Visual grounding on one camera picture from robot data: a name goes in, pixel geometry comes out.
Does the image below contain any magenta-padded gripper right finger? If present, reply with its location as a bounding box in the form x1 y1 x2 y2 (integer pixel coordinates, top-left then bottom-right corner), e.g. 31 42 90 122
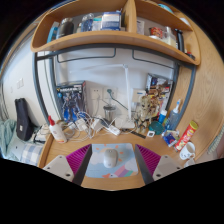
134 143 183 186

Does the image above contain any wooden shelf unit with items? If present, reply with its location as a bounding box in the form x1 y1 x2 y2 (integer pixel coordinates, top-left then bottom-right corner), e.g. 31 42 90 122
30 0 202 66

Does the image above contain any white printed mug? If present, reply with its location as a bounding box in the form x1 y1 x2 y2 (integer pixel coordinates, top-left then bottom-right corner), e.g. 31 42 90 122
179 141 197 161

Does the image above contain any clear plastic cup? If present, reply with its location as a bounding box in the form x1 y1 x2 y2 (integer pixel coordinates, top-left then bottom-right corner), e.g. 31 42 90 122
183 158 198 169

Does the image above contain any teal blanket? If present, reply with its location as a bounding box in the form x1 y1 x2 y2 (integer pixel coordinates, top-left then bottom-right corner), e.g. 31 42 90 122
0 119 17 158

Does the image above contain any white power strip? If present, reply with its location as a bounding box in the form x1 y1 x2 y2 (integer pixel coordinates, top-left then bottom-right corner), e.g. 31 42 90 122
101 123 122 137

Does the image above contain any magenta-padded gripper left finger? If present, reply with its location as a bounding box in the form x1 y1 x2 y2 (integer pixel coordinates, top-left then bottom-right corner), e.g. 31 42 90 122
43 143 93 187

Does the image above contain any pastel cloud print mouse pad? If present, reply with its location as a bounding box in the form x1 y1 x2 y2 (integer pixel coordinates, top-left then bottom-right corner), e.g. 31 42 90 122
84 142 140 180

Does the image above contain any white red-capped pump bottle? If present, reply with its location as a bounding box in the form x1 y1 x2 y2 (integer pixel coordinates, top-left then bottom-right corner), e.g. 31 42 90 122
47 115 68 144

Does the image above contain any black bag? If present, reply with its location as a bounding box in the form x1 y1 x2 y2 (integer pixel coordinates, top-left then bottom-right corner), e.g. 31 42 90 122
14 97 34 142

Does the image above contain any colourful printed box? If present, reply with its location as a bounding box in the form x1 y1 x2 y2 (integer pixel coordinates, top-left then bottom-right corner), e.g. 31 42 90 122
145 73 174 111

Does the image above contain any blue robot model kit box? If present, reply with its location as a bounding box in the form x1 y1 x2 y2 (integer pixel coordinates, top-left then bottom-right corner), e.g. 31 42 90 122
55 80 88 123

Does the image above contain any blue tube bottle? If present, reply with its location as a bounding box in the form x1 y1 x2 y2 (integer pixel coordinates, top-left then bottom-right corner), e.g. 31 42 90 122
158 109 168 125

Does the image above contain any clear glass jar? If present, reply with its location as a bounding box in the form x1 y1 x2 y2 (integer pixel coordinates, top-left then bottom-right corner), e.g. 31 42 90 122
103 104 117 123

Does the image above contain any small blue package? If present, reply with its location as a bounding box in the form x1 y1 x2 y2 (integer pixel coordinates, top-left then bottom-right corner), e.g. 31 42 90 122
163 130 181 148

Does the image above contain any teal round lid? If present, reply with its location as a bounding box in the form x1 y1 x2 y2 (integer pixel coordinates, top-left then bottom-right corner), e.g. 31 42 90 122
148 120 166 136

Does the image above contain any white charger block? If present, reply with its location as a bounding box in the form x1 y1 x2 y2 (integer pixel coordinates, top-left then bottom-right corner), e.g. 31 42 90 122
74 119 88 132

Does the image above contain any red chip can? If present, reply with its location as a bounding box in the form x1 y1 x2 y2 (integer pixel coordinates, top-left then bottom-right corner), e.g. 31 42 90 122
174 120 199 152

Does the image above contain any blue spray bottle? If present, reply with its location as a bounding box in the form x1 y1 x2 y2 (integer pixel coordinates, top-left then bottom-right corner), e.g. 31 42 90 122
164 98 182 132

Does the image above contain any dark green power cable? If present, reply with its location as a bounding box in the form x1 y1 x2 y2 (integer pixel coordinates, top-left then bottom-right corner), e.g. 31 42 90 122
106 88 129 111

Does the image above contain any grey computer mouse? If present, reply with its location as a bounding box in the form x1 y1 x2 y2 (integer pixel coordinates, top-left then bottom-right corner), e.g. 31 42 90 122
102 148 119 169

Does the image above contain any beige robot figure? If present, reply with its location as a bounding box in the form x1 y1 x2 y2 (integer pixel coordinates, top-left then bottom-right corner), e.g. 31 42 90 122
134 94 159 129

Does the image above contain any blue plaid bed sheet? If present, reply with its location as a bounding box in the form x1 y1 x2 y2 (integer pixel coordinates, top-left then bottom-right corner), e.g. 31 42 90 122
9 133 46 166

